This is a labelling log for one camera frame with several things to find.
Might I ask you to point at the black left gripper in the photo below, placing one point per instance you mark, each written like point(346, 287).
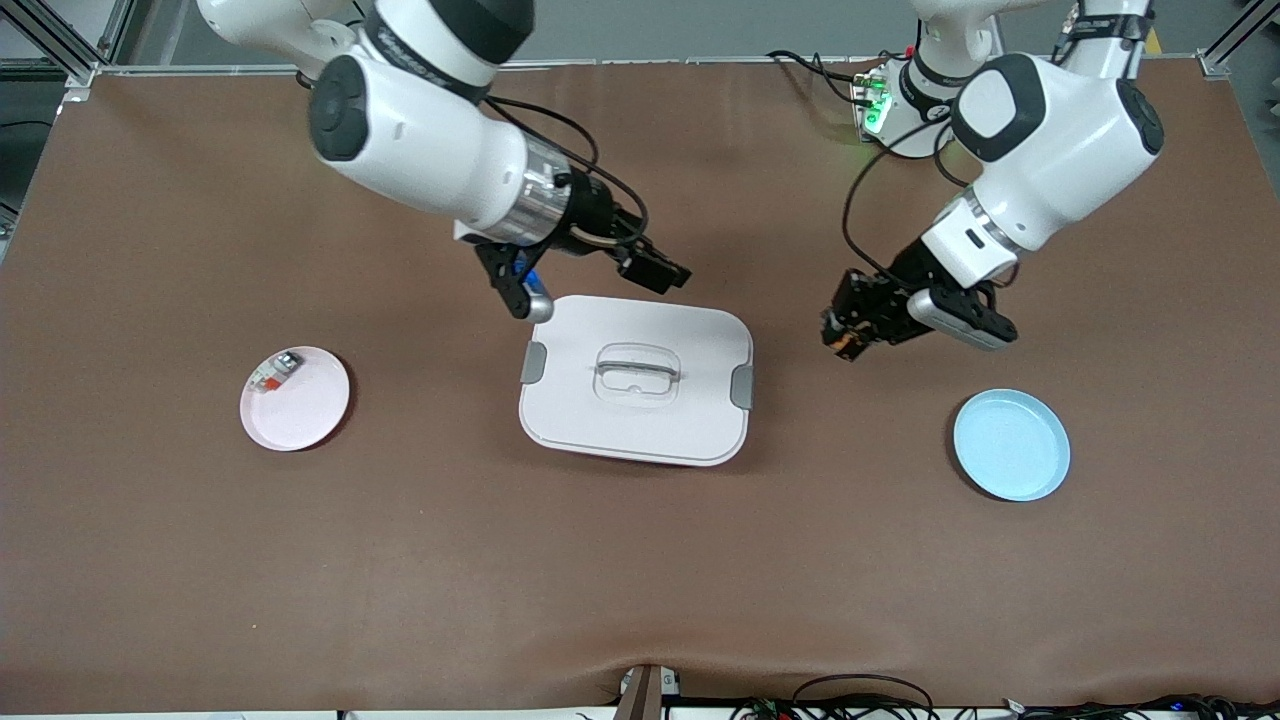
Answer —
point(906, 271)

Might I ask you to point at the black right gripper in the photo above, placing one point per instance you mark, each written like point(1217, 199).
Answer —
point(592, 216)

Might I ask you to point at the black orange push-button switch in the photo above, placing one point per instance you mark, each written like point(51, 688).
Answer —
point(845, 348)

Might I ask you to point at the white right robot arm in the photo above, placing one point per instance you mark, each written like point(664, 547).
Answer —
point(420, 140)

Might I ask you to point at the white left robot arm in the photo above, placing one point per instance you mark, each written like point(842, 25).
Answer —
point(1050, 140)

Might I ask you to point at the white lidded box grey latches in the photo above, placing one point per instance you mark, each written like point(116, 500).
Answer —
point(640, 420)

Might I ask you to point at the light blue round plate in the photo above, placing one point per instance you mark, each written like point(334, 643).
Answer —
point(1012, 446)

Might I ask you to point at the pink round plate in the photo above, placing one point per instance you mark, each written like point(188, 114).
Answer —
point(300, 420)

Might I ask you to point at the brown camera stand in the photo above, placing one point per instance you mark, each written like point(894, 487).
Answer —
point(645, 692)

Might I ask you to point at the aluminium frame post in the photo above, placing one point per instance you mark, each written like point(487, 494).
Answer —
point(1235, 40)
point(60, 45)

